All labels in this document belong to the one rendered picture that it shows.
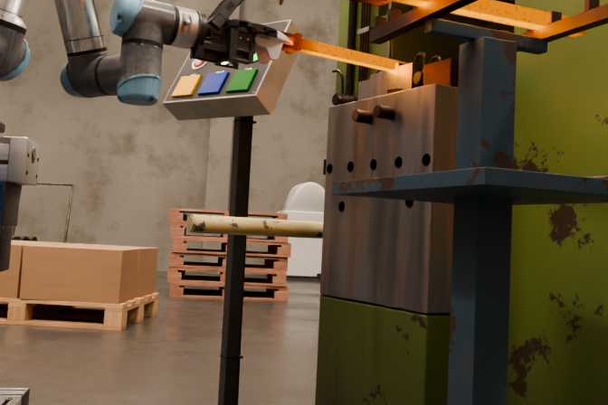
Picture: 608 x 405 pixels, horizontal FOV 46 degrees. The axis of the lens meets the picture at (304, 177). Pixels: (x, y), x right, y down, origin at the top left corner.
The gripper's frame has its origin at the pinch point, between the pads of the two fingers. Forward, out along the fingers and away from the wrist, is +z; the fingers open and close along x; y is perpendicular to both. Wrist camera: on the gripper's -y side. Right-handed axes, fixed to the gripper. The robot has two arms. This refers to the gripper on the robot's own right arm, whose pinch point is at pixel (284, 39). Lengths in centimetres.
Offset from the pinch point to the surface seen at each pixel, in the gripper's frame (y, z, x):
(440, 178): 32, -10, 59
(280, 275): 73, 241, -419
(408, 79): 4.7, 27.7, 6.4
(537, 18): 5, 14, 53
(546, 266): 43, 42, 33
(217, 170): -46, 320, -747
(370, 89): 4.7, 27.7, -7.4
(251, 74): -2.1, 13.2, -41.6
